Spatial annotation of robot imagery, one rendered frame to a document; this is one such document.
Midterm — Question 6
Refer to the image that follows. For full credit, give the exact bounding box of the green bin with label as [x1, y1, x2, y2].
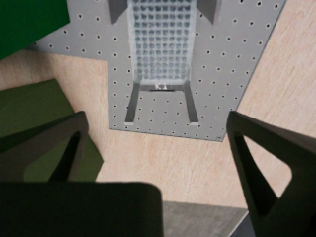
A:
[0, 0, 70, 60]

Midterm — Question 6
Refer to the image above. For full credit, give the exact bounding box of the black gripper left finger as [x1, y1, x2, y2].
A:
[0, 111, 89, 182]

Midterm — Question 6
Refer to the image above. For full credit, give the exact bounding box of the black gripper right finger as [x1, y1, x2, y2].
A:
[226, 111, 316, 237]

